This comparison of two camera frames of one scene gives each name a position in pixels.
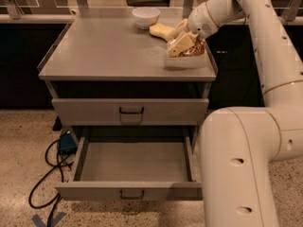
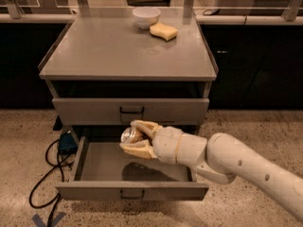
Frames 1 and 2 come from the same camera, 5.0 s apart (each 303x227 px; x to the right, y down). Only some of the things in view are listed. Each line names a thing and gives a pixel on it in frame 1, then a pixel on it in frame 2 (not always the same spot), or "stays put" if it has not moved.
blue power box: x=67 y=145 stays put
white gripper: x=199 y=22 to x=166 y=143
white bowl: x=146 y=16 stays put
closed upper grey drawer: x=129 y=112 stays put
